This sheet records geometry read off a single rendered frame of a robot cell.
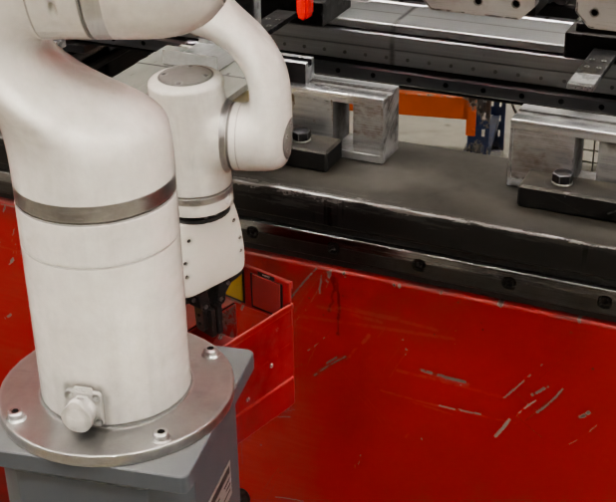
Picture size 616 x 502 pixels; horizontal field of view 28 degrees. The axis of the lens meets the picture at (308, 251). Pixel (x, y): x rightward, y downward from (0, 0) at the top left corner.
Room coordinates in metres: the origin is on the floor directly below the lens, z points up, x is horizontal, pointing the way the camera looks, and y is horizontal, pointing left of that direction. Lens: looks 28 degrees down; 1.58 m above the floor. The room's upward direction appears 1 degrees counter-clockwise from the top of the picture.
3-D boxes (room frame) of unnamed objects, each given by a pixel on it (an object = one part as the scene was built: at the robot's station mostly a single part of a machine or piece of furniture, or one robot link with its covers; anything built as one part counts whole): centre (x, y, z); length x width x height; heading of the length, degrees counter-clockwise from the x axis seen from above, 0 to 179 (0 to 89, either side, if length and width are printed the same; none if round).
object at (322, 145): (1.63, 0.10, 0.89); 0.30 x 0.05 x 0.03; 65
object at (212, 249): (1.30, 0.12, 0.90); 0.10 x 0.07 x 0.11; 133
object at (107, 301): (0.84, 0.16, 1.09); 0.19 x 0.19 x 0.18
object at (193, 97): (1.30, 0.12, 1.05); 0.09 x 0.08 x 0.13; 79
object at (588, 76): (1.64, -0.41, 1.01); 0.26 x 0.12 x 0.05; 155
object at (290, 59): (1.69, 0.08, 0.99); 0.20 x 0.03 x 0.03; 65
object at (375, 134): (1.68, 0.06, 0.92); 0.39 x 0.06 x 0.10; 65
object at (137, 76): (1.57, 0.17, 1.00); 0.26 x 0.18 x 0.01; 155
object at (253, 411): (1.31, 0.15, 0.75); 0.20 x 0.16 x 0.18; 51
